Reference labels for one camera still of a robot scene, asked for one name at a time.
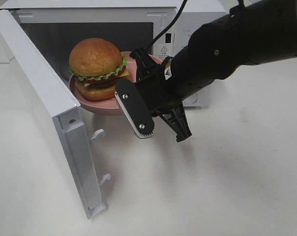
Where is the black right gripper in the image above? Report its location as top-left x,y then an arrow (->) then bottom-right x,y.
130,48 -> 192,142

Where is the round white door button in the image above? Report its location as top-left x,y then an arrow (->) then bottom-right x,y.
185,93 -> 198,105

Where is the pink round plate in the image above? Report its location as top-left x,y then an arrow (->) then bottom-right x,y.
69,51 -> 163,117

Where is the burger with lettuce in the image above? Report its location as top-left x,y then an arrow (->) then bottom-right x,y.
69,38 -> 129,101

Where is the white microwave door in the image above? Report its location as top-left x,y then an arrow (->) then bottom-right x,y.
0,10 -> 106,218

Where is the white warning label sticker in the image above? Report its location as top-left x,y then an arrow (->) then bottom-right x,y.
157,43 -> 173,60

